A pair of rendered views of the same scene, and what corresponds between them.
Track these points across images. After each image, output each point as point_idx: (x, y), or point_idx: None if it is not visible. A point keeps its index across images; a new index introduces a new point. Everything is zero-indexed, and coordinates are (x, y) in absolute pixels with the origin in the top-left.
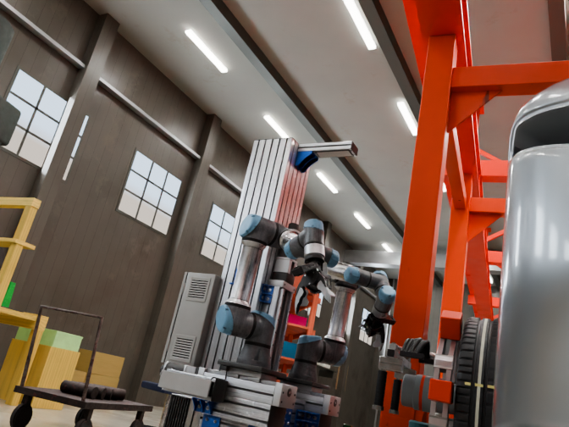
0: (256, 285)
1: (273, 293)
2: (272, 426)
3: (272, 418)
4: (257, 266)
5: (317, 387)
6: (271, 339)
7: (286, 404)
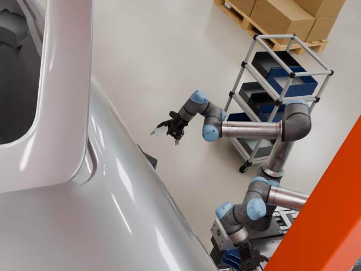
0: None
1: None
2: (214, 244)
3: (214, 239)
4: (280, 144)
5: None
6: None
7: (215, 237)
